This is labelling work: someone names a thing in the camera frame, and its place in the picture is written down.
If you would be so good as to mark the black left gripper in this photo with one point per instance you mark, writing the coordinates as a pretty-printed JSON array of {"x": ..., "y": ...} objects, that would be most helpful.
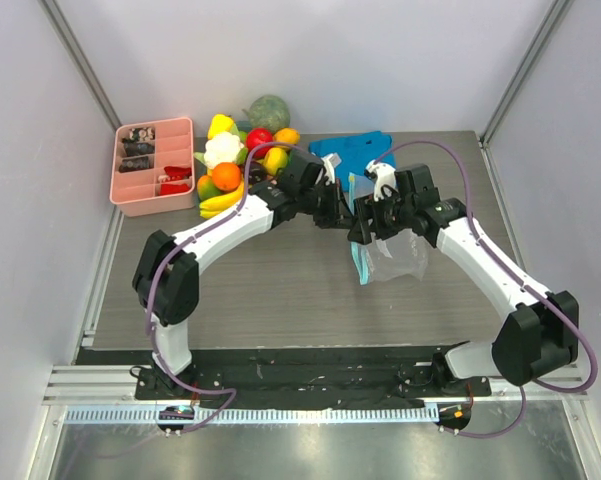
[{"x": 333, "y": 217}]

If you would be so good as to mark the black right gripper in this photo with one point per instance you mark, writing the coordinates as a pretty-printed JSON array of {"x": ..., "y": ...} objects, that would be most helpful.
[{"x": 368, "y": 220}]

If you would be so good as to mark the clear zip top bag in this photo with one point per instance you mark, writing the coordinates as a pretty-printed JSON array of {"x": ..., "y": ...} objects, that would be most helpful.
[{"x": 384, "y": 260}]

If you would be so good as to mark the orange fruit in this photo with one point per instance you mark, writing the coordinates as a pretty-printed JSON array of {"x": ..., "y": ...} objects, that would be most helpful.
[{"x": 226, "y": 176}]

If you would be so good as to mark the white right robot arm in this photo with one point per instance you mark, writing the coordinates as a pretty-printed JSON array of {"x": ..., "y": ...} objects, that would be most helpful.
[{"x": 537, "y": 332}]

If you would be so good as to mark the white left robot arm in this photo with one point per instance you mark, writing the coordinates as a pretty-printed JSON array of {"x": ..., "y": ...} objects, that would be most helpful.
[{"x": 167, "y": 277}]

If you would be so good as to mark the blue folded cloth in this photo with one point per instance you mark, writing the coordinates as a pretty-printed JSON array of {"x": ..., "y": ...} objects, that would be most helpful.
[{"x": 355, "y": 152}]

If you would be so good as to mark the yellow lemon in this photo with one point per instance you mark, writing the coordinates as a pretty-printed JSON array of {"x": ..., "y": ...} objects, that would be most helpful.
[{"x": 275, "y": 159}]

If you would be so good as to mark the dark purple mangosteen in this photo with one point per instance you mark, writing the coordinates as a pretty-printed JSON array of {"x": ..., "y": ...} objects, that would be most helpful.
[{"x": 257, "y": 173}]

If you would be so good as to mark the orange yellow mango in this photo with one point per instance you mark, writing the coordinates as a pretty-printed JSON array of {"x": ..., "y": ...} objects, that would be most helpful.
[{"x": 286, "y": 137}]

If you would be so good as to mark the red apple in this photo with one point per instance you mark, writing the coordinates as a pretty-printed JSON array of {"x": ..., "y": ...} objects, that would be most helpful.
[{"x": 259, "y": 140}]

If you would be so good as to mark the green melon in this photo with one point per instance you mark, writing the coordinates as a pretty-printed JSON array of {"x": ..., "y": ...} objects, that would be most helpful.
[{"x": 269, "y": 112}]

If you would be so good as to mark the yellow banana bunch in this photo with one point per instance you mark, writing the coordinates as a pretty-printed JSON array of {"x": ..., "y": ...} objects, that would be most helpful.
[{"x": 218, "y": 204}]

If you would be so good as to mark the green fruit basket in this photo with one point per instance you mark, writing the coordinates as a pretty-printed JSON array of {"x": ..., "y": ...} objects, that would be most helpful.
[{"x": 249, "y": 156}]

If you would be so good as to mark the white cauliflower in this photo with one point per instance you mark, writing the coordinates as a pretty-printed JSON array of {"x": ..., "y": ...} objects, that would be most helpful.
[{"x": 224, "y": 147}]

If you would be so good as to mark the green orange mango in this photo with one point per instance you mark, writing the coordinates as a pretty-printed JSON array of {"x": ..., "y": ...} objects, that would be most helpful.
[{"x": 206, "y": 188}]

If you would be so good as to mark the yellow bell pepper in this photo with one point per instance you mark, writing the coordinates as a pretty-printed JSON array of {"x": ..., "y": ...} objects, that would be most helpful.
[{"x": 219, "y": 123}]

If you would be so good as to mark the pink organizer tray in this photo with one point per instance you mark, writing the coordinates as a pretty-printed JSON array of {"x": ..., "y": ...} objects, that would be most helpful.
[{"x": 153, "y": 167}]

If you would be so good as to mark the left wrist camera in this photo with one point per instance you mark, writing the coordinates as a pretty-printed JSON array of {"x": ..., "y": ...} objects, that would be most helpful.
[{"x": 330, "y": 163}]

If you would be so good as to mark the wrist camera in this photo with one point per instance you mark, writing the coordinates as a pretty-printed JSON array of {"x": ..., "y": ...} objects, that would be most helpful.
[
  {"x": 383, "y": 177},
  {"x": 330, "y": 163}
]

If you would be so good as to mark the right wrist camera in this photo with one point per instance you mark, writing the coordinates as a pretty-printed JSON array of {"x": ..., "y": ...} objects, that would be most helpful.
[{"x": 383, "y": 177}]

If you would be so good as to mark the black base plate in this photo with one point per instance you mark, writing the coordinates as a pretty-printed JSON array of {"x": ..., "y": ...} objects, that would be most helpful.
[{"x": 338, "y": 378}]

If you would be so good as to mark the white slotted cable duct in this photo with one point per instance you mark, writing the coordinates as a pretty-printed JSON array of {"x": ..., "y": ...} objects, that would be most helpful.
[{"x": 173, "y": 415}]

